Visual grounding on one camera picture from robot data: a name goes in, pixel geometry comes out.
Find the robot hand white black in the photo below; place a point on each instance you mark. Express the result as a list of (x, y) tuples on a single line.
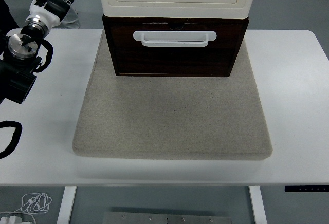
[(42, 10)]

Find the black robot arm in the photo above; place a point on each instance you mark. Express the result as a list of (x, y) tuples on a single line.
[(18, 80)]

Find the dark brown drawer housing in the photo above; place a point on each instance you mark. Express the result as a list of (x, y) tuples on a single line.
[(105, 26)]

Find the person's legs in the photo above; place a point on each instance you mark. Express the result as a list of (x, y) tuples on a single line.
[(73, 21)]

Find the beige fabric mat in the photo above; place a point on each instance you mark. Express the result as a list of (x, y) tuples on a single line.
[(172, 118)]

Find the white table leg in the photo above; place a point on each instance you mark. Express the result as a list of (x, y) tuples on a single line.
[(65, 206), (258, 206)]

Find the white charger adapter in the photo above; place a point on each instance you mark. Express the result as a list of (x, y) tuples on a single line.
[(15, 220)]

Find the black table control panel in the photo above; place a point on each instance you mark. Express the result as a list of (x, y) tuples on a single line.
[(306, 189)]

